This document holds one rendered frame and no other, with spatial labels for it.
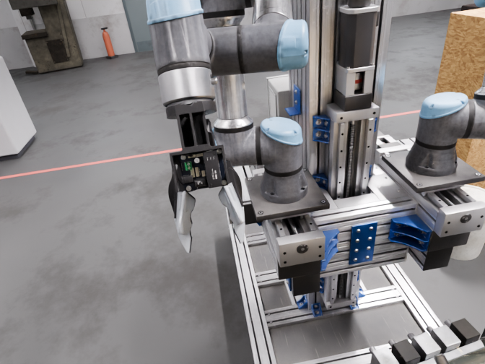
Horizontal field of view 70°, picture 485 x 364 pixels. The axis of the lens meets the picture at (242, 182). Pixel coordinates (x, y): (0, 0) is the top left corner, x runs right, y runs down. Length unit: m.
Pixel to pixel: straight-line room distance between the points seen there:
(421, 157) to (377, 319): 0.88
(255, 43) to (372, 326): 1.48
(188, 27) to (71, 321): 2.09
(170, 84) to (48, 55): 8.55
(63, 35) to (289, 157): 8.13
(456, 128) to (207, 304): 1.58
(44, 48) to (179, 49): 8.53
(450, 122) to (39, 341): 2.24
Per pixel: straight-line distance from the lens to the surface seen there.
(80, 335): 2.30
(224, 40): 0.58
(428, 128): 1.19
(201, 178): 0.47
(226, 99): 0.96
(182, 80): 0.47
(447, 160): 1.24
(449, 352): 1.16
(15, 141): 4.74
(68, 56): 8.95
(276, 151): 0.98
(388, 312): 1.87
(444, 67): 2.82
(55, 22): 8.90
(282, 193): 1.04
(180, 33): 0.49
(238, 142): 0.98
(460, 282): 2.41
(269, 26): 0.59
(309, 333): 1.75
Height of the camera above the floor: 1.67
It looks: 33 degrees down
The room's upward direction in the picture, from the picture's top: 7 degrees counter-clockwise
